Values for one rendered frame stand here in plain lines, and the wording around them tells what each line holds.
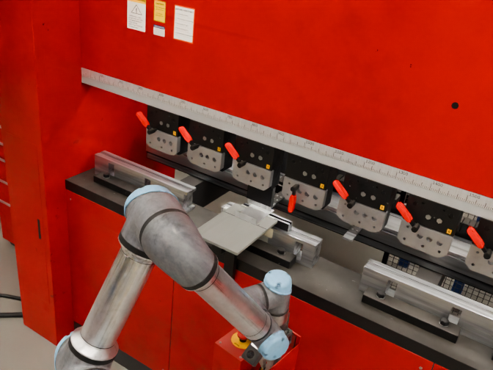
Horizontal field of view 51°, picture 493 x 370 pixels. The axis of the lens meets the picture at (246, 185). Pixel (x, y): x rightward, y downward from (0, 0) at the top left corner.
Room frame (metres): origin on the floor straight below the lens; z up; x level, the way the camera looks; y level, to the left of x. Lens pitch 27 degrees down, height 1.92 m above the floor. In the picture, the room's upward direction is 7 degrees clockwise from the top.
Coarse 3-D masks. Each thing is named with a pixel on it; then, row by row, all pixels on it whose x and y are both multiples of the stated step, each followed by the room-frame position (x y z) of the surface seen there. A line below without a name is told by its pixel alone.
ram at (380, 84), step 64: (192, 0) 1.74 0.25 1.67; (256, 0) 1.63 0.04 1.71; (320, 0) 1.53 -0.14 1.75; (384, 0) 1.44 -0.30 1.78; (448, 0) 1.37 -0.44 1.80; (128, 64) 1.88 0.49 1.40; (192, 64) 1.74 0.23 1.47; (256, 64) 1.62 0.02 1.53; (320, 64) 1.51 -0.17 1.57; (384, 64) 1.42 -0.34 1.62; (448, 64) 1.35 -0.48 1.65; (320, 128) 1.50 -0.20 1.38; (384, 128) 1.40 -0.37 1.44; (448, 128) 1.32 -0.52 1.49
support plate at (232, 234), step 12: (216, 216) 1.54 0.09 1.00; (228, 216) 1.55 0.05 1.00; (204, 228) 1.45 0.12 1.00; (216, 228) 1.46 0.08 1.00; (228, 228) 1.47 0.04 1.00; (240, 228) 1.48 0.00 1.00; (252, 228) 1.49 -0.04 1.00; (204, 240) 1.40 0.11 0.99; (216, 240) 1.39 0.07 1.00; (228, 240) 1.40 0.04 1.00; (240, 240) 1.41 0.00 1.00; (252, 240) 1.42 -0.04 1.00; (240, 252) 1.35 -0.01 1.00
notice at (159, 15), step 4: (156, 0) 1.81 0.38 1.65; (156, 4) 1.81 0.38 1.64; (160, 4) 1.81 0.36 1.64; (164, 4) 1.80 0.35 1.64; (156, 8) 1.81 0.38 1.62; (160, 8) 1.81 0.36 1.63; (164, 8) 1.80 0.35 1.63; (156, 12) 1.81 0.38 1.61; (160, 12) 1.81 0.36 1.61; (164, 12) 1.80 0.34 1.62; (156, 16) 1.81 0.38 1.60; (160, 16) 1.81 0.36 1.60; (164, 16) 1.80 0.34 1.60; (156, 20) 1.81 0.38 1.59; (160, 20) 1.81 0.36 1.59; (164, 20) 1.80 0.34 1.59
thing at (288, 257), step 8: (256, 240) 1.57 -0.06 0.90; (248, 248) 1.54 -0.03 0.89; (256, 248) 1.52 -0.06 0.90; (264, 248) 1.52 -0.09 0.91; (272, 248) 1.53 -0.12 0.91; (264, 256) 1.50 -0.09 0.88; (272, 256) 1.49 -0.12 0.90; (280, 256) 1.48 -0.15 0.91; (288, 256) 1.49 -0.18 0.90; (280, 264) 1.47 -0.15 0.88; (288, 264) 1.46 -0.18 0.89
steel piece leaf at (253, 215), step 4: (248, 208) 1.62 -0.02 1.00; (252, 208) 1.62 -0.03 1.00; (256, 208) 1.63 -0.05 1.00; (236, 212) 1.56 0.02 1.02; (240, 212) 1.55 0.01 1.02; (244, 212) 1.59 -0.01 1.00; (248, 212) 1.59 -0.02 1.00; (252, 212) 1.60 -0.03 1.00; (256, 212) 1.60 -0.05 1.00; (260, 212) 1.60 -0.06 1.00; (264, 212) 1.61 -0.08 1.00; (236, 216) 1.56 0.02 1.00; (240, 216) 1.55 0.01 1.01; (244, 216) 1.54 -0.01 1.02; (248, 216) 1.53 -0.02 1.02; (252, 216) 1.57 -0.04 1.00; (256, 216) 1.57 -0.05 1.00; (260, 216) 1.58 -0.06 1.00; (264, 216) 1.58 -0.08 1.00; (248, 220) 1.53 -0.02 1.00; (252, 220) 1.52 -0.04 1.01; (256, 220) 1.52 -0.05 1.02; (260, 220) 1.55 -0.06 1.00
